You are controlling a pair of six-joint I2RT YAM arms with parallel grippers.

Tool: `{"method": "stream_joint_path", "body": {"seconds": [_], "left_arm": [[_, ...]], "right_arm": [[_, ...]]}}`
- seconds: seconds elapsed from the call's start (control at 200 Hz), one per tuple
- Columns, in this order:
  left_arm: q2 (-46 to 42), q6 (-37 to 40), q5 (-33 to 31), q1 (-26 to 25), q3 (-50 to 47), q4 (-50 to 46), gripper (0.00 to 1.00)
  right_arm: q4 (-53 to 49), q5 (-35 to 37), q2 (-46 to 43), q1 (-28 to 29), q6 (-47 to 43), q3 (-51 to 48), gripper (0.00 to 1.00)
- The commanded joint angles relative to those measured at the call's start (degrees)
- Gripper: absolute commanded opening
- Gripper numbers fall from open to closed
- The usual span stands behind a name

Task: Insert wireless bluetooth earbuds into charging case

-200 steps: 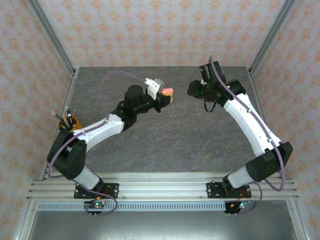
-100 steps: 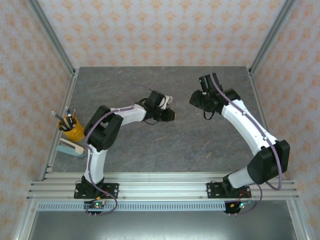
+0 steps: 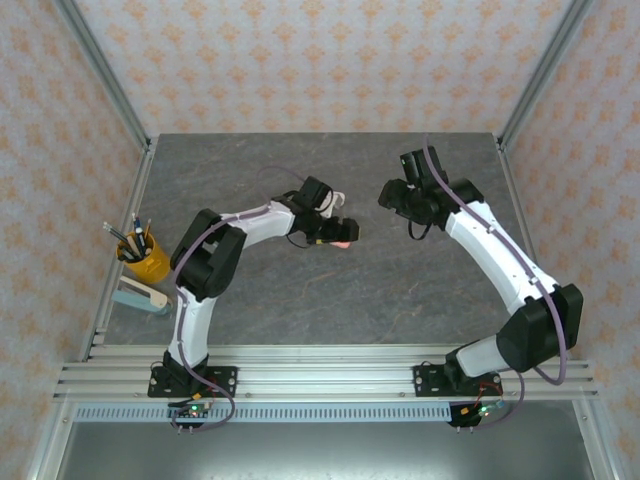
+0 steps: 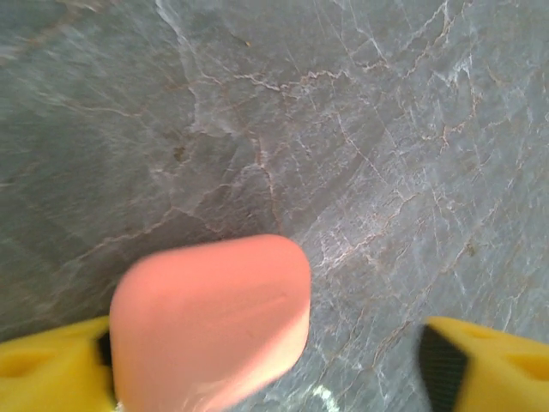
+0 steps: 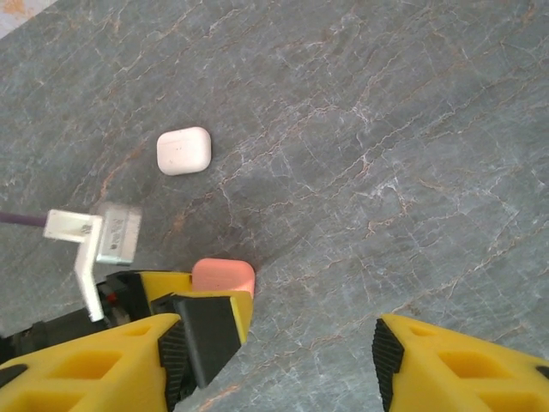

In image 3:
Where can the pink earbud charging case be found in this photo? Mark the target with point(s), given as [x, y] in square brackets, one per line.
[343, 245]

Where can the white earbud charging case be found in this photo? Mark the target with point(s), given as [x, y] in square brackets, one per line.
[340, 198]

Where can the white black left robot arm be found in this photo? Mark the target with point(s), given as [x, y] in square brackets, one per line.
[260, 225]

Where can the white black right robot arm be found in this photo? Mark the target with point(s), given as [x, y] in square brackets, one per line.
[500, 260]

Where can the yellow pencil cup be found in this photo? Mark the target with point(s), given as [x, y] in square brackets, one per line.
[155, 262]

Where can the orange pencil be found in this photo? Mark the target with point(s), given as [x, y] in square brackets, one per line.
[147, 229]

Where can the blue white pen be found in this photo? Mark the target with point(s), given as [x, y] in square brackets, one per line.
[138, 230]

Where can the teal and beige stapler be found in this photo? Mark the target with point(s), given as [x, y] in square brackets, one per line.
[145, 292]

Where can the beige wooden stick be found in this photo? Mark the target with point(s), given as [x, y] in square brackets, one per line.
[132, 248]

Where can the black pencil white tip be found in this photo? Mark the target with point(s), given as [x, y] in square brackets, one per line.
[116, 233]

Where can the grey sheet metal panel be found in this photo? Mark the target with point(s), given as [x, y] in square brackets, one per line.
[320, 450]

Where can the aluminium table side rail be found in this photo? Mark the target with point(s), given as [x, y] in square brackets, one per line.
[517, 200]
[142, 170]

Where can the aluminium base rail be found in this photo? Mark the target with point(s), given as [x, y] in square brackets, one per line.
[320, 372]

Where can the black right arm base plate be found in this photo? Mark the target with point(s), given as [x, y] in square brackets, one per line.
[425, 382]

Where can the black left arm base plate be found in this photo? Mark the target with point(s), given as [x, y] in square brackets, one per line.
[227, 380]

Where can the aluminium corner post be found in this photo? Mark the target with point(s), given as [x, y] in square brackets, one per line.
[100, 70]
[545, 70]

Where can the aluminium frame leg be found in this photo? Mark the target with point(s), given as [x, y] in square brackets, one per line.
[595, 445]
[50, 445]

